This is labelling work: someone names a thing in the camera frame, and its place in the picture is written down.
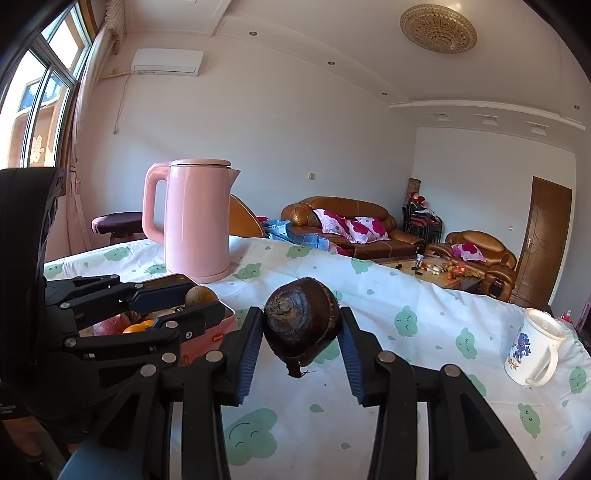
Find white mug with blue print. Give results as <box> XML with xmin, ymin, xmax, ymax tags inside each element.
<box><xmin>503</xmin><ymin>308</ymin><xmax>568</xmax><ymax>387</ymax></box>

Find small brown round fruit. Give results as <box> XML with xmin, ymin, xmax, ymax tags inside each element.
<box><xmin>185</xmin><ymin>285</ymin><xmax>220</xmax><ymax>309</ymax></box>

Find wooden coffee table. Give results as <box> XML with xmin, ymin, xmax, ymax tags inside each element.
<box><xmin>372</xmin><ymin>254</ymin><xmax>485</xmax><ymax>294</ymax></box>

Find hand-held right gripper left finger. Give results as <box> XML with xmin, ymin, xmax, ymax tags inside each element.
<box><xmin>60</xmin><ymin>307</ymin><xmax>264</xmax><ymax>480</ymax></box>

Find white wall air conditioner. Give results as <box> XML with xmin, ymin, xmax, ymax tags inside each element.
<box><xmin>131</xmin><ymin>48</ymin><xmax>205</xmax><ymax>76</ymax></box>

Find blue plaid clothing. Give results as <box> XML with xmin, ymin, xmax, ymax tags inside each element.
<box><xmin>259</xmin><ymin>217</ymin><xmax>342</xmax><ymax>252</ymax></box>

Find round golden ceiling lamp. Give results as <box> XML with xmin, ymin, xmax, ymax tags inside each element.
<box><xmin>400</xmin><ymin>4</ymin><xmax>478</xmax><ymax>55</ymax></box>

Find white tablecloth with green clouds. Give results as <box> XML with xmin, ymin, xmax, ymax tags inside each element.
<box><xmin>44</xmin><ymin>235</ymin><xmax>589</xmax><ymax>480</ymax></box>

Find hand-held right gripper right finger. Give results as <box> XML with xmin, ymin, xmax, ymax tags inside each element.
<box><xmin>341</xmin><ymin>307</ymin><xmax>536</xmax><ymax>480</ymax></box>

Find pink curtain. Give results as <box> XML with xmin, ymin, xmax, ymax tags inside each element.
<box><xmin>46</xmin><ymin>28</ymin><xmax>125</xmax><ymax>254</ymax></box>

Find dark stacked chairs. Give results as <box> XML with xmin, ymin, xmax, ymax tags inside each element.
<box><xmin>403</xmin><ymin>203</ymin><xmax>444</xmax><ymax>243</ymax></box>

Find brown wooden door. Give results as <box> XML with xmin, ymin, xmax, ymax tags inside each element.
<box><xmin>512</xmin><ymin>176</ymin><xmax>573</xmax><ymax>311</ymax></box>

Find pink electric kettle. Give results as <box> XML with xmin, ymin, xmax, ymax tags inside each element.
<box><xmin>142</xmin><ymin>159</ymin><xmax>242</xmax><ymax>284</ymax></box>

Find dark purple stool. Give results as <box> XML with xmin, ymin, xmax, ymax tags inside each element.
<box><xmin>91</xmin><ymin>212</ymin><xmax>145</xmax><ymax>245</ymax></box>

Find brown leather chair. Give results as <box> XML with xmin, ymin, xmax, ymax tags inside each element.
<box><xmin>229</xmin><ymin>194</ymin><xmax>266</xmax><ymax>238</ymax></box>

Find purple red radish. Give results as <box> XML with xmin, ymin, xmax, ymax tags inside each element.
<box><xmin>93</xmin><ymin>313</ymin><xmax>132</xmax><ymax>335</ymax></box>

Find pink tin box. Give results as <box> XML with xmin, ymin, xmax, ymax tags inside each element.
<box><xmin>76</xmin><ymin>273</ymin><xmax>238</xmax><ymax>367</ymax></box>

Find brown leather sofa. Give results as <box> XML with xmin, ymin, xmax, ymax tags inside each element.
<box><xmin>281</xmin><ymin>196</ymin><xmax>428</xmax><ymax>259</ymax></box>

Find window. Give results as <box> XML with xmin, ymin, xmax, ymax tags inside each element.
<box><xmin>0</xmin><ymin>0</ymin><xmax>98</xmax><ymax>169</ymax></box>

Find pink floral pillow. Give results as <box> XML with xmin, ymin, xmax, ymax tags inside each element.
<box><xmin>450</xmin><ymin>243</ymin><xmax>488</xmax><ymax>261</ymax></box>
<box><xmin>313</xmin><ymin>209</ymin><xmax>352</xmax><ymax>236</ymax></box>
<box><xmin>345</xmin><ymin>217</ymin><xmax>391</xmax><ymax>244</ymax></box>

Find dark brown round taro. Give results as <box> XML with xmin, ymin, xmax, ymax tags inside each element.
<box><xmin>262</xmin><ymin>277</ymin><xmax>343</xmax><ymax>379</ymax></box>

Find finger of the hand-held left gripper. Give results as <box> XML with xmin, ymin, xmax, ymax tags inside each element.
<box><xmin>65</xmin><ymin>307</ymin><xmax>227</xmax><ymax>365</ymax></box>
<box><xmin>46</xmin><ymin>275</ymin><xmax>195</xmax><ymax>333</ymax></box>

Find brown leather armchair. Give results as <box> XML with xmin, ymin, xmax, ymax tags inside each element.
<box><xmin>425</xmin><ymin>231</ymin><xmax>518</xmax><ymax>303</ymax></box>

